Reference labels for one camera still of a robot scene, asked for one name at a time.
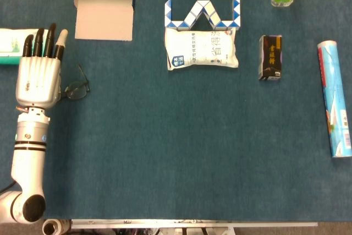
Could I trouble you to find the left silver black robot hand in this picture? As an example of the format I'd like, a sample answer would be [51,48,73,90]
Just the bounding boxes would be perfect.
[15,23,69,109]

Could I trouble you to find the thin-framed eyeglasses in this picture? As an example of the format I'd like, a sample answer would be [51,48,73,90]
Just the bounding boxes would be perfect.
[60,63,91,100]

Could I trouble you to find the green wet wipes pack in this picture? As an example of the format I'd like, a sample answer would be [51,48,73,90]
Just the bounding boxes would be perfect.
[0,28,42,66]

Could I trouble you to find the open blue white cardboard box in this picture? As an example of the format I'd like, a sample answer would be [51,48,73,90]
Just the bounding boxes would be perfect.
[73,0,136,43]

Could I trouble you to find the teal felt tablecloth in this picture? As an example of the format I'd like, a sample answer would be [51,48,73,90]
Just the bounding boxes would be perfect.
[0,0,352,222]

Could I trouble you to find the white snack bag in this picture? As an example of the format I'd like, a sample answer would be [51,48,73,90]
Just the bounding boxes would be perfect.
[164,27,239,72]

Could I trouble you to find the blue white snake puzzle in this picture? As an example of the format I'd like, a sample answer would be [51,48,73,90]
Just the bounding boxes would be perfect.
[164,0,241,31]

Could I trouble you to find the black drink carton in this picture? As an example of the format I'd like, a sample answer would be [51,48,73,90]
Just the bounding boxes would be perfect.
[258,35,283,82]

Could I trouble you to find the blue cling film roll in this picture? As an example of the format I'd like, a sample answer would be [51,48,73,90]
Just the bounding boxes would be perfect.
[317,40,352,159]

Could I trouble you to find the silver metal table rail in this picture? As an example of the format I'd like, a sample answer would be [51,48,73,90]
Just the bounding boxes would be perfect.
[70,218,318,229]

